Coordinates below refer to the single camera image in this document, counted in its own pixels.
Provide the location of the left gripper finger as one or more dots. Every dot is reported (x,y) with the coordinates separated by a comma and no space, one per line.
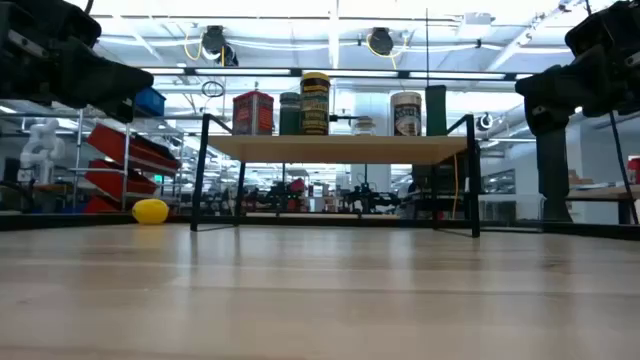
(100,82)

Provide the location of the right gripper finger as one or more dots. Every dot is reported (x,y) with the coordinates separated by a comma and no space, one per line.
(560,92)

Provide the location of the red lid spice tin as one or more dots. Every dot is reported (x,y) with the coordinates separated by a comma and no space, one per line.
(252,115)

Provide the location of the green lid spice jar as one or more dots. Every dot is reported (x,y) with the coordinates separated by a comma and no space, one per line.
(290,117)

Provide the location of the small glass spice jar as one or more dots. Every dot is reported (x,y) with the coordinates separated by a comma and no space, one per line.
(363,127)

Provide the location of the yellow lid seasoning jar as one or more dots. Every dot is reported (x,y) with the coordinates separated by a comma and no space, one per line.
(315,105)

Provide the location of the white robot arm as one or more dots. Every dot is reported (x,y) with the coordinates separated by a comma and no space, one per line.
(40,150)

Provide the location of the wooden shelf black metal legs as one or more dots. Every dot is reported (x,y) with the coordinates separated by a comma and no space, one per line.
(340,150)

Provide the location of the blue storage bin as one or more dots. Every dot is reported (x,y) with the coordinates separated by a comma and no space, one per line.
(150,102)

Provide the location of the red storage bin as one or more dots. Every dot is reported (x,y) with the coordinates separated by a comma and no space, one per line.
(115,182)
(125,145)
(100,205)

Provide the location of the metal storage rack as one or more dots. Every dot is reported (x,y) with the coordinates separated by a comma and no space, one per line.
(78,150)

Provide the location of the dark pillar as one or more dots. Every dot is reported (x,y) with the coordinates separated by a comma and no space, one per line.
(554,175)

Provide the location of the wooden workbench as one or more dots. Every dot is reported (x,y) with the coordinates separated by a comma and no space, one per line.
(600,192)

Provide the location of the clear plastic container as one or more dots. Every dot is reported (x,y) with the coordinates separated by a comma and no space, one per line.
(520,212)

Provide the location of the yellow lemon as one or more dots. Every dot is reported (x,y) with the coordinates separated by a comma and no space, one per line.
(150,211)

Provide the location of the black metal table frame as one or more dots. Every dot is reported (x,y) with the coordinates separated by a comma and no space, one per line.
(75,220)

